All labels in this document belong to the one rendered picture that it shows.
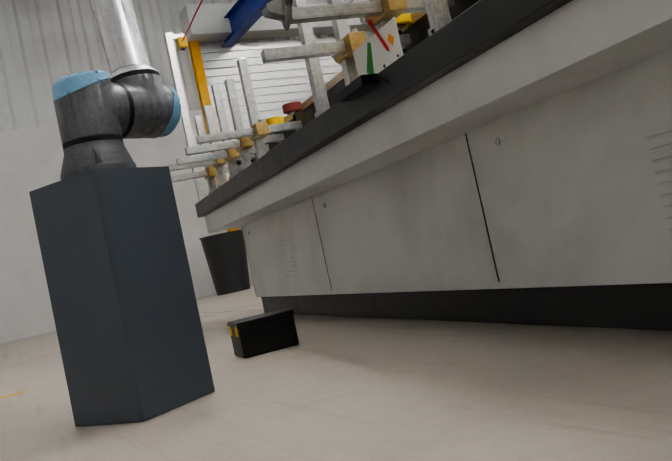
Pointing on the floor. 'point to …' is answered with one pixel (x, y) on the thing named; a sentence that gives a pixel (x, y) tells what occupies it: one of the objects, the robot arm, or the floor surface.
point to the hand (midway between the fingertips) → (289, 24)
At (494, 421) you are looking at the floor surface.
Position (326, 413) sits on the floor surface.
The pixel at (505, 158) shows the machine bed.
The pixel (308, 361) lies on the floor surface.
